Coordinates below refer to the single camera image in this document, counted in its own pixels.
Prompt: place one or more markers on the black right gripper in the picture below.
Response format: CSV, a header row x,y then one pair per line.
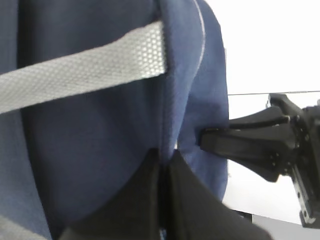
x,y
265,141

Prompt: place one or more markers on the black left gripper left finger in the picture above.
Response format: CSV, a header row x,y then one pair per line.
x,y
132,214

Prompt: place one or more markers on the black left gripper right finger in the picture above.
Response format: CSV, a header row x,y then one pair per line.
x,y
194,213

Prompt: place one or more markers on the navy blue lunch bag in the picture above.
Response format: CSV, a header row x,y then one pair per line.
x,y
62,159

